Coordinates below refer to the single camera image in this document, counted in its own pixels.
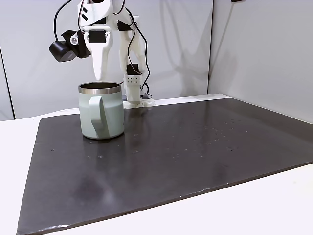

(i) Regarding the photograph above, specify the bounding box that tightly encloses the black camera cable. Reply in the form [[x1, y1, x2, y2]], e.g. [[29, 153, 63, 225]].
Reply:
[[53, 0, 154, 101]]

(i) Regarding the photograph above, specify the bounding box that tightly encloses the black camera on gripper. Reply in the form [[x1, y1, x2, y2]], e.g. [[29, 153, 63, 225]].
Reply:
[[48, 29, 92, 63]]

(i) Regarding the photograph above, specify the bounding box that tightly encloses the pale green steel mug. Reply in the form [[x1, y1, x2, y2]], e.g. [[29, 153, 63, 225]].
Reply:
[[78, 81, 126, 141]]

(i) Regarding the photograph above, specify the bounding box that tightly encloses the black table mat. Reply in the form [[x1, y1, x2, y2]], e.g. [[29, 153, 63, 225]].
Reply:
[[16, 97, 313, 235]]

